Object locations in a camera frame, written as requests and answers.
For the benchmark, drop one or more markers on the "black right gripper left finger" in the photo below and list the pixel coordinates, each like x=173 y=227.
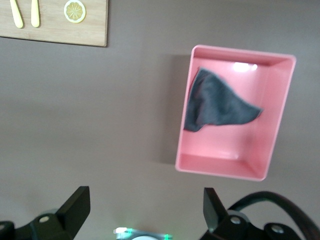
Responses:
x=77 y=207

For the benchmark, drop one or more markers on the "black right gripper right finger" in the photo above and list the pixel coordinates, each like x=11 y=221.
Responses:
x=212 y=210

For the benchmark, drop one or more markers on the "dark grey cloth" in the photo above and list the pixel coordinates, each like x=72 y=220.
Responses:
x=215 y=105

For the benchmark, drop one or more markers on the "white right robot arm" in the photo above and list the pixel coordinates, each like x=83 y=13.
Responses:
x=146 y=238

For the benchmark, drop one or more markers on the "pink plastic bin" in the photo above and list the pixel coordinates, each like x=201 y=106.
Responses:
x=250 y=145

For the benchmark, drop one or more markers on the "wooden cutting board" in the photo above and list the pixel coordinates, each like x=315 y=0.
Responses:
x=55 y=30

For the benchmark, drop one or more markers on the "lemon slice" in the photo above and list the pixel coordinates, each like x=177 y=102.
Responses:
x=75 y=11

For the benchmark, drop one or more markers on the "yellow plastic fork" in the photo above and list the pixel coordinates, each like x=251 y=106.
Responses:
x=35 y=15

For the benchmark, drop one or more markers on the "yellow plastic knife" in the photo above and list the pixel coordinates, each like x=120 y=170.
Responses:
x=17 y=15

